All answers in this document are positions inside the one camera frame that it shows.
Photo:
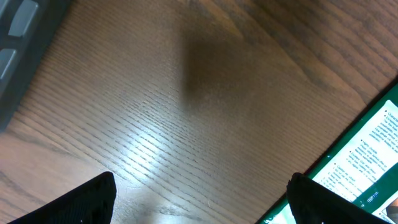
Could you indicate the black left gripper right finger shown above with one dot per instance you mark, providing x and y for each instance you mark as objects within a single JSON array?
[{"x": 312, "y": 203}]

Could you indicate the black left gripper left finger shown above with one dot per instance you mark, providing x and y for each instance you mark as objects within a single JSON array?
[{"x": 91, "y": 203}]

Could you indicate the green white 3M package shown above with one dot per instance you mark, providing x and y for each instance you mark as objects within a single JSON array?
[{"x": 361, "y": 166}]

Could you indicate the grey plastic mesh basket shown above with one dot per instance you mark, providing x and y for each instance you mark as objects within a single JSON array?
[{"x": 27, "y": 29}]

